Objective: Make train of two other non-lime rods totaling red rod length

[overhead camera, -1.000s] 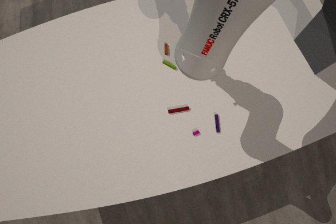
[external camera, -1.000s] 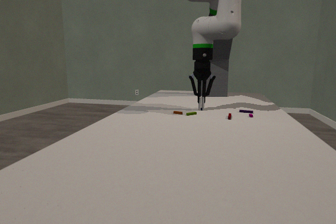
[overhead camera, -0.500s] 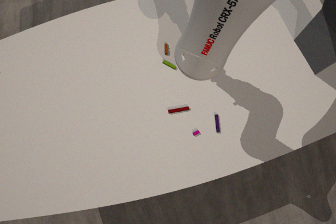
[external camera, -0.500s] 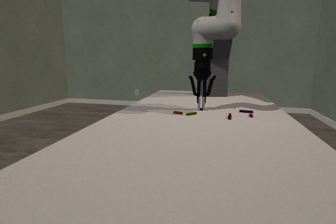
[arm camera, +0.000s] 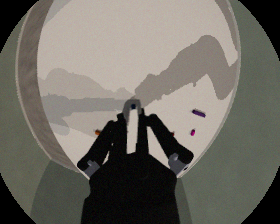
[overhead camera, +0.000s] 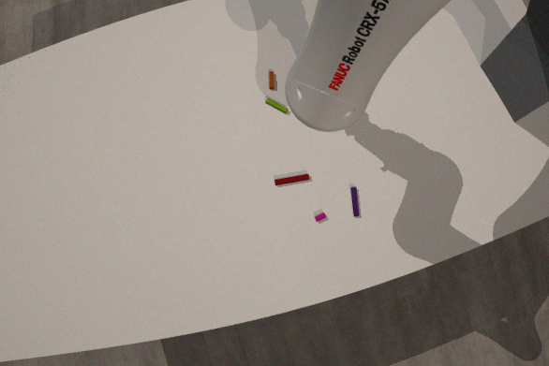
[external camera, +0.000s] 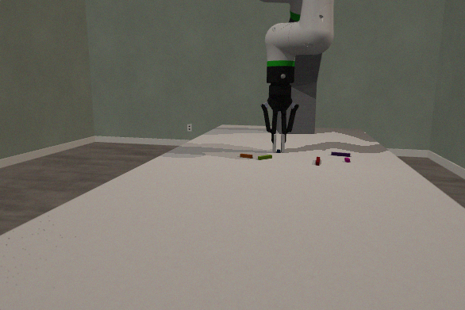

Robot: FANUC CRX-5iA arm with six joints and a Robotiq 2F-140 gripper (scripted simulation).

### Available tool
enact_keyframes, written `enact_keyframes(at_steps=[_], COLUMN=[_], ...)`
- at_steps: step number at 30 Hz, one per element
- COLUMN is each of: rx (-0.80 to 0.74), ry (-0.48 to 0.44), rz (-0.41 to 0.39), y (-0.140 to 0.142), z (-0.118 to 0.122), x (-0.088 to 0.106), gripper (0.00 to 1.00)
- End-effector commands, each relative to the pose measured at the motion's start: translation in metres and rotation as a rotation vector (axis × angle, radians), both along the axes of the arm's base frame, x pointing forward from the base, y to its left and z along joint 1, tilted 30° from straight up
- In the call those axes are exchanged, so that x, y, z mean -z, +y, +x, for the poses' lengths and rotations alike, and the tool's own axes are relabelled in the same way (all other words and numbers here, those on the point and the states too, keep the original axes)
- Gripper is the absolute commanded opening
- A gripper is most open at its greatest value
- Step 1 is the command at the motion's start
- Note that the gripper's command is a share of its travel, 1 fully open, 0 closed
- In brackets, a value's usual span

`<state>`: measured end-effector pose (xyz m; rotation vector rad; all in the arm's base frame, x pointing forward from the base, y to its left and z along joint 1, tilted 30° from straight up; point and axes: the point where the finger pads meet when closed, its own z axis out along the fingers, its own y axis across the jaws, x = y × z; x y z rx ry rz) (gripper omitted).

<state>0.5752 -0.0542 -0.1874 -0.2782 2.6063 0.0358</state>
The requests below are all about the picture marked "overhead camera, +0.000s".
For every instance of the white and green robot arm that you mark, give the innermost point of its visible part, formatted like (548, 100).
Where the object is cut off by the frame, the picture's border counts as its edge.
(348, 48)

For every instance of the dark red rod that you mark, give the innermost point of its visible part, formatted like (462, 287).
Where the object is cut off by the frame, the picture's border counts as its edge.
(292, 179)

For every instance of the orange rod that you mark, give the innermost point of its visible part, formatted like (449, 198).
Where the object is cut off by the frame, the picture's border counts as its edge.
(271, 78)

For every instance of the purple rod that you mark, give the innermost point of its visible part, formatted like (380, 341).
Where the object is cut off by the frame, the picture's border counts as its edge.
(355, 201)

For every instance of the lime green rod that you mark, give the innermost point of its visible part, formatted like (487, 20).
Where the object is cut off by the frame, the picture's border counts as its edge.
(276, 105)

